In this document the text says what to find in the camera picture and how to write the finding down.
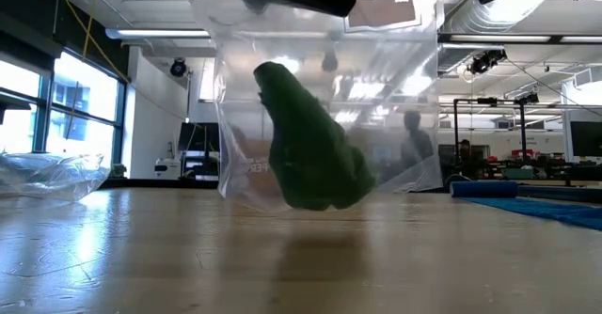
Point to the blue elastic bandage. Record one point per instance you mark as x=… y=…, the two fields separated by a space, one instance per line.
x=484 y=189

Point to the large window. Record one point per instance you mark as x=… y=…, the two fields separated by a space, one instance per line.
x=84 y=88

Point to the person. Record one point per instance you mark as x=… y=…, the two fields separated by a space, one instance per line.
x=416 y=145
x=465 y=152

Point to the dark computer monitor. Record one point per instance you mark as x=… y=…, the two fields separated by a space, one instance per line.
x=200 y=137
x=588 y=137

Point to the round black wall camera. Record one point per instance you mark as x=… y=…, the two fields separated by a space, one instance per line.
x=178 y=67

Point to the green elastic bandage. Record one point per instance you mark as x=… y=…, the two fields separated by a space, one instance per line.
x=310 y=154

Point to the black camera stand frame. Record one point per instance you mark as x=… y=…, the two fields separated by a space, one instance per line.
x=456 y=126

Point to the clear plastic zip bag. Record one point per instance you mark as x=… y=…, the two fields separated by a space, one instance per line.
x=385 y=69
x=52 y=175

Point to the black ceiling camera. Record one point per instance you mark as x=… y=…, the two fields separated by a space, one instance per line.
x=486 y=61

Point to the white machine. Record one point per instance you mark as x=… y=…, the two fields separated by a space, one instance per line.
x=168 y=168

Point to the long ceiling light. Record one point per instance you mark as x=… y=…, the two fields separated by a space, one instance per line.
x=164 y=33

